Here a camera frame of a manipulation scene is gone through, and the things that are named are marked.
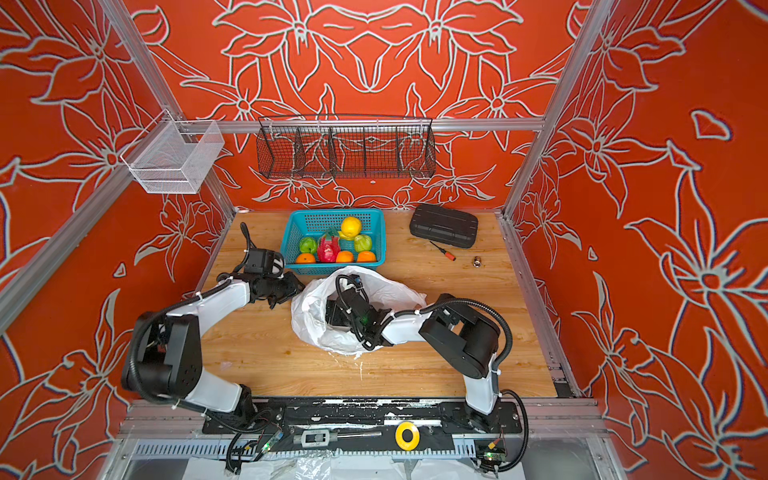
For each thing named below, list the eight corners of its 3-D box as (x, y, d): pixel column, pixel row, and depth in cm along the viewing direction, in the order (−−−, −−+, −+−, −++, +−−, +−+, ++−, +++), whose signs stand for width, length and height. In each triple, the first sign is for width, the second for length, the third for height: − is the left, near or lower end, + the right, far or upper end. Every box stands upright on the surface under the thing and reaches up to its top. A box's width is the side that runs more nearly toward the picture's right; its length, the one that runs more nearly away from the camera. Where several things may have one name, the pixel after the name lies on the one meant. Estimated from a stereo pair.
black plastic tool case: (408, 236, 113) (409, 225, 108) (416, 212, 121) (418, 201, 117) (471, 252, 108) (475, 241, 103) (476, 226, 116) (480, 215, 111)
